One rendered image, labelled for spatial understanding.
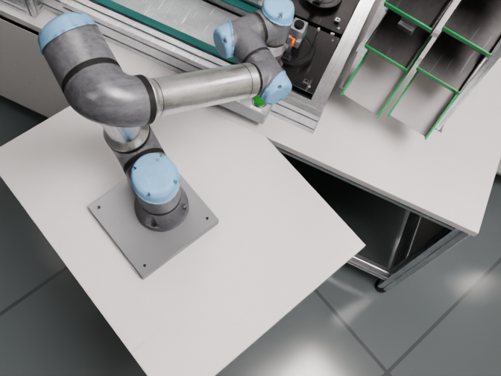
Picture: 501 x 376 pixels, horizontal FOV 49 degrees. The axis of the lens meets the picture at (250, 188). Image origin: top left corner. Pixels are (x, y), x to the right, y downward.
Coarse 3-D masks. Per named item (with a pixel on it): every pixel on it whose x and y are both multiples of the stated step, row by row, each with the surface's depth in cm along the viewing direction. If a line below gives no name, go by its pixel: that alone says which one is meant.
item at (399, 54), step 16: (384, 16) 146; (400, 16) 147; (384, 32) 148; (400, 32) 147; (416, 32) 146; (432, 32) 146; (368, 48) 147; (384, 48) 147; (400, 48) 147; (416, 48) 146; (400, 64) 146
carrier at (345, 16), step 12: (300, 0) 181; (312, 0) 179; (324, 0) 179; (336, 0) 180; (348, 0) 183; (300, 12) 179; (312, 12) 180; (324, 12) 180; (336, 12) 181; (348, 12) 181; (312, 24) 179; (324, 24) 178; (336, 24) 179; (336, 36) 178
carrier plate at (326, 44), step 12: (312, 36) 176; (324, 36) 176; (324, 48) 174; (312, 60) 172; (324, 60) 172; (288, 72) 169; (300, 72) 169; (312, 72) 170; (300, 84) 168; (312, 84) 168
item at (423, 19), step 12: (396, 0) 133; (408, 0) 133; (420, 0) 132; (432, 0) 132; (444, 0) 132; (396, 12) 133; (408, 12) 133; (420, 12) 132; (432, 12) 132; (420, 24) 130; (432, 24) 132
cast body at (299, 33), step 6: (294, 18) 163; (294, 24) 161; (300, 24) 161; (306, 24) 163; (294, 30) 161; (300, 30) 161; (306, 30) 166; (294, 36) 164; (300, 36) 162; (300, 42) 165
